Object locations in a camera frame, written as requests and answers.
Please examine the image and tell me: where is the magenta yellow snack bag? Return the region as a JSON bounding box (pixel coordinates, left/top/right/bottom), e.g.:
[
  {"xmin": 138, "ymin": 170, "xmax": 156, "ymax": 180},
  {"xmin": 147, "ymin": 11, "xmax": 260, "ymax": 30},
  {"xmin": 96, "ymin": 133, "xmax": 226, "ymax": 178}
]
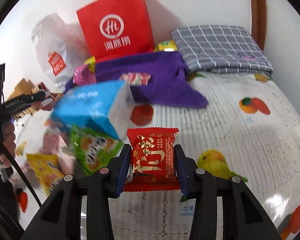
[{"xmin": 73, "ymin": 56, "xmax": 96, "ymax": 86}]

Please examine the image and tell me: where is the white red snack packet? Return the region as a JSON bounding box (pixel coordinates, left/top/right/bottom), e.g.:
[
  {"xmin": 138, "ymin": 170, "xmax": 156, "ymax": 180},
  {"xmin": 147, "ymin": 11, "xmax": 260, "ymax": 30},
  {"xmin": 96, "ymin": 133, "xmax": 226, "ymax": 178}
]
[{"xmin": 119, "ymin": 72, "xmax": 151, "ymax": 86}]

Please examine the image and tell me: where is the yellow snack bag behind towel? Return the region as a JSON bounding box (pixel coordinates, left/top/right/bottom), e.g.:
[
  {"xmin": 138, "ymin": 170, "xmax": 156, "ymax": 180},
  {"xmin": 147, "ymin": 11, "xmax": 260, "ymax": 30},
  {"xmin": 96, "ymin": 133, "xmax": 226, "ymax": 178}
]
[{"xmin": 154, "ymin": 40, "xmax": 178, "ymax": 52}]

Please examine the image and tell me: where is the green snack bag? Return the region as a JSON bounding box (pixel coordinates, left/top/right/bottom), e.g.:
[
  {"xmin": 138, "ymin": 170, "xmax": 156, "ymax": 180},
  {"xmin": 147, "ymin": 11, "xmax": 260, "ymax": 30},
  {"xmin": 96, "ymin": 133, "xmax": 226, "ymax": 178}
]
[{"xmin": 70, "ymin": 125, "xmax": 124, "ymax": 175}]

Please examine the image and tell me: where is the wooden furniture piece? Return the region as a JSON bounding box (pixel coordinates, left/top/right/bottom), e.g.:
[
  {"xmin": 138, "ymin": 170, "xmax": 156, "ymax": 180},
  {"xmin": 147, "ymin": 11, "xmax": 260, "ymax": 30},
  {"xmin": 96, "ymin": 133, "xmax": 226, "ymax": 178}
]
[{"xmin": 8, "ymin": 78, "xmax": 52, "ymax": 119}]

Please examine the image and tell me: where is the red gold snack packet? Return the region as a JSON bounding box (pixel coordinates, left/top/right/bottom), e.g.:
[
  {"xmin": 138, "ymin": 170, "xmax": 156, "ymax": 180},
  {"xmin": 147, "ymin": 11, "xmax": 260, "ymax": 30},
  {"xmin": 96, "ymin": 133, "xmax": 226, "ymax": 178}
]
[{"xmin": 124, "ymin": 127, "xmax": 180, "ymax": 192}]

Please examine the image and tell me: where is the brown wooden door frame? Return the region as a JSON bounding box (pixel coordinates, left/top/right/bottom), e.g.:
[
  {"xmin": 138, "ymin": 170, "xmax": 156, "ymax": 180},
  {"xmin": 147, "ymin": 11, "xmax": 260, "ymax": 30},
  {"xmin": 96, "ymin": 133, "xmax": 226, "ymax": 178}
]
[{"xmin": 250, "ymin": 0, "xmax": 267, "ymax": 50}]

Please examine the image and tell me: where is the grey checked folded cloth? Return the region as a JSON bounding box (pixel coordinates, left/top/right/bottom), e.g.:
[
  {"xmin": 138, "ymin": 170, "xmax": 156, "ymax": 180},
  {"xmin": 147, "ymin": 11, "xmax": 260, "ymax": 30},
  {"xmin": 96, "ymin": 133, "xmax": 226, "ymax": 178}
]
[{"xmin": 171, "ymin": 25, "xmax": 274, "ymax": 76}]

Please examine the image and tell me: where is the red paper shopping bag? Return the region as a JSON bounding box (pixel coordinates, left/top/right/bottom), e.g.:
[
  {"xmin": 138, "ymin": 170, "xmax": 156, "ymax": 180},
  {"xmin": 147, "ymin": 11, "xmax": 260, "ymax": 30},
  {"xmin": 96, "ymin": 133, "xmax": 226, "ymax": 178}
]
[{"xmin": 77, "ymin": 0, "xmax": 155, "ymax": 62}]

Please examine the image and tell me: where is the black cable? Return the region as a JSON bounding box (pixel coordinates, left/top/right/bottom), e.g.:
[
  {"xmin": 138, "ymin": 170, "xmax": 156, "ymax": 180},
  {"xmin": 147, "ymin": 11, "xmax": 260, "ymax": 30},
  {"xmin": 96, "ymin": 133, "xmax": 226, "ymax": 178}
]
[{"xmin": 0, "ymin": 127, "xmax": 42, "ymax": 208}]

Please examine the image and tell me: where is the pink snack packet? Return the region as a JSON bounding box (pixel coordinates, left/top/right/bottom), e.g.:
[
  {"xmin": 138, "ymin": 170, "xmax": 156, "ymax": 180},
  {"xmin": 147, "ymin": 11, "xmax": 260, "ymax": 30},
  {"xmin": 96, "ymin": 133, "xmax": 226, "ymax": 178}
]
[{"xmin": 39, "ymin": 133, "xmax": 76, "ymax": 168}]

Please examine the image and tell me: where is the person's left hand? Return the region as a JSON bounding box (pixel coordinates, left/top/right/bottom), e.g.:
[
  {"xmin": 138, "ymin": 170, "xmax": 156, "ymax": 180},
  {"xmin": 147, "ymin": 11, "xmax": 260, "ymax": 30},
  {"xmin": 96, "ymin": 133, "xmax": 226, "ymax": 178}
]
[{"xmin": 0, "ymin": 122, "xmax": 16, "ymax": 167}]

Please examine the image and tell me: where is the white Miniso plastic bag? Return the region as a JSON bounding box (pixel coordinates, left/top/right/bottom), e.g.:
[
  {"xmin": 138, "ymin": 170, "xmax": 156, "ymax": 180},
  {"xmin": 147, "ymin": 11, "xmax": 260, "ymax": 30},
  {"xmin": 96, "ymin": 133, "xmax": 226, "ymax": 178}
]
[{"xmin": 31, "ymin": 13, "xmax": 90, "ymax": 87}]

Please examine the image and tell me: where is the purple towel cloth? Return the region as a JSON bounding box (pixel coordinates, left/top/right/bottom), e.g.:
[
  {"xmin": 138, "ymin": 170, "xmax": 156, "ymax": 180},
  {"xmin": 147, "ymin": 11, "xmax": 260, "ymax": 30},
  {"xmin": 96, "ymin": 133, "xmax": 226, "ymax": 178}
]
[{"xmin": 65, "ymin": 50, "xmax": 209, "ymax": 109}]

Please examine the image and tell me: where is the yellow orange snack bag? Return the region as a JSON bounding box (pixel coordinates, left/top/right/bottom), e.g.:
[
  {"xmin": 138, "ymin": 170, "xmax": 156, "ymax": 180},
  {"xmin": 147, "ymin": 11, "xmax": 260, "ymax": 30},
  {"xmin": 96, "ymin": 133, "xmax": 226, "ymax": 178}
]
[{"xmin": 26, "ymin": 154, "xmax": 64, "ymax": 196}]

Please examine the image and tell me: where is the blue tissue pack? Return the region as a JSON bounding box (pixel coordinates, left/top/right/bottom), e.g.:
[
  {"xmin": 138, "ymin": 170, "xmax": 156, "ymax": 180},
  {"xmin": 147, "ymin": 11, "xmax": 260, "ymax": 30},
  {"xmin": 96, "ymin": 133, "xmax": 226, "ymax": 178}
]
[{"xmin": 50, "ymin": 80, "xmax": 135, "ymax": 140}]

